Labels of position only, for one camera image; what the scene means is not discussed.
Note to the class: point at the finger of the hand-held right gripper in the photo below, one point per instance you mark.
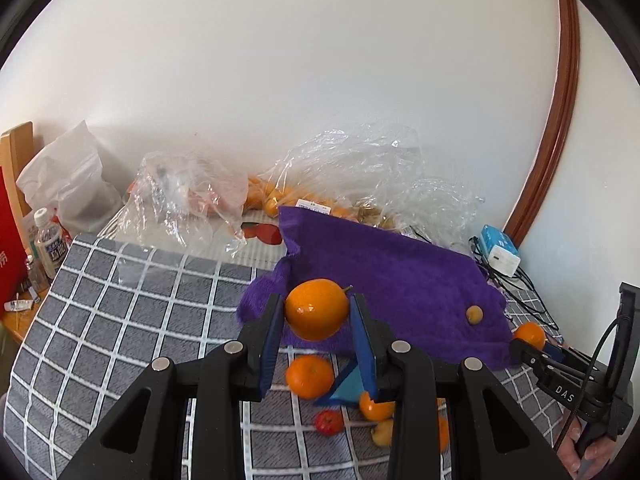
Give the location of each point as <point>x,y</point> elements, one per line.
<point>550,375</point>
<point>554,349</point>

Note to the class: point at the person's right hand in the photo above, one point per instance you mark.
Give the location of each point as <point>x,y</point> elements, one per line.
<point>600,455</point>

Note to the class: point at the large clear plastic bag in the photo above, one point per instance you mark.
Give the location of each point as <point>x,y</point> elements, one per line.
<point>380,170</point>

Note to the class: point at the large orange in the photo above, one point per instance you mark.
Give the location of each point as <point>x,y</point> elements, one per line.
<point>317,309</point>

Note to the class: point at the small yellow fruit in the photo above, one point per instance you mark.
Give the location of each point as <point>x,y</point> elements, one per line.
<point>474,315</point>
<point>383,434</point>

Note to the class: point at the small white tube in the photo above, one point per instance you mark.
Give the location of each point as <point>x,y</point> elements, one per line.
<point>20,305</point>

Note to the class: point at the grey checked tablecloth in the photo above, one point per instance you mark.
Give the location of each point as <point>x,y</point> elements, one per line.
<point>150,310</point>

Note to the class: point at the red paper bag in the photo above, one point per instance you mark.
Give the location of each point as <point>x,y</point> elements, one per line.
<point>10,260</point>

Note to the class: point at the purple towel covered tray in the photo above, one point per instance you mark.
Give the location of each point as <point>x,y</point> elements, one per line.
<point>400,280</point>

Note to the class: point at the small red fruit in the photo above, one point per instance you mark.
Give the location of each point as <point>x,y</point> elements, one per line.
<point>328,422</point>

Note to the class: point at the blue white tissue pack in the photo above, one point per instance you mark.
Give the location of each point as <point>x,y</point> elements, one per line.
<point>500,250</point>

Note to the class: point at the clear water bottle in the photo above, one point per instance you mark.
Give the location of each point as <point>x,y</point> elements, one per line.
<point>50,245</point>

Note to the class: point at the small clear bottle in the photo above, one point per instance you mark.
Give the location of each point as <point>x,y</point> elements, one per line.
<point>34,272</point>

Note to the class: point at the white plastic bag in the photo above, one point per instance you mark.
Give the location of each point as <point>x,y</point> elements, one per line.
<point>75,180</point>

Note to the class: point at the bagged yellow fruits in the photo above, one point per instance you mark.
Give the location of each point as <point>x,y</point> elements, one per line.
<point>380,217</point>

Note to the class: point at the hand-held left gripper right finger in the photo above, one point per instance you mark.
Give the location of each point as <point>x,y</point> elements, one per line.
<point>362,347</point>

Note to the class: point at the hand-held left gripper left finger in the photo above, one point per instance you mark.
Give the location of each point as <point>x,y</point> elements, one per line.
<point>269,345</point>

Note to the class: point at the orange mandarin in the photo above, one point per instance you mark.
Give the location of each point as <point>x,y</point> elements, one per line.
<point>530,334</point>
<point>309,377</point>
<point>443,435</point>
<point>374,407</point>

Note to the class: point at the brown wooden door frame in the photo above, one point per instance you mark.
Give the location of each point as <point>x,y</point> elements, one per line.
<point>560,110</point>

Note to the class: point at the bagged pile of oranges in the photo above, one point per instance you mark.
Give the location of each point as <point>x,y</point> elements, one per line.
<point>272,197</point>

